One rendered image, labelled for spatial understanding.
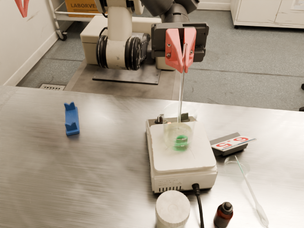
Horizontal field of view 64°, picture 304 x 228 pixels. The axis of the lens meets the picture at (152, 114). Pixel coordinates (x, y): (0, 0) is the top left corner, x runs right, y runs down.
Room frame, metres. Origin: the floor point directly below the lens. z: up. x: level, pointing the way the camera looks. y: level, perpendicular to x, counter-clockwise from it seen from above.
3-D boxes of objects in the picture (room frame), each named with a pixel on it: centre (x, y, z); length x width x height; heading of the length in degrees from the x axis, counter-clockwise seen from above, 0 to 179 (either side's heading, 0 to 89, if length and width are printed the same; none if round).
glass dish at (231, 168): (0.30, -0.19, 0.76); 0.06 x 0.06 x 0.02
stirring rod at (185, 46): (0.33, -0.05, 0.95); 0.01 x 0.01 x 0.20
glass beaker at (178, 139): (0.32, -0.05, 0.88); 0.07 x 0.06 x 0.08; 87
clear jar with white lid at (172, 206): (0.19, -0.03, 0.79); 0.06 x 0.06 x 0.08
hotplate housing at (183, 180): (0.34, -0.06, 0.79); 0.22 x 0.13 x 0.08; 5
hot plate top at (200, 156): (0.31, -0.06, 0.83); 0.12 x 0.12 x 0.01; 5
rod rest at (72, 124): (0.47, 0.22, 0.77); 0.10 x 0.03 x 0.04; 15
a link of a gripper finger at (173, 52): (0.37, -0.06, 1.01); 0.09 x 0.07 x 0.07; 0
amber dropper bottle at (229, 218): (0.19, -0.13, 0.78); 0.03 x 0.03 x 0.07
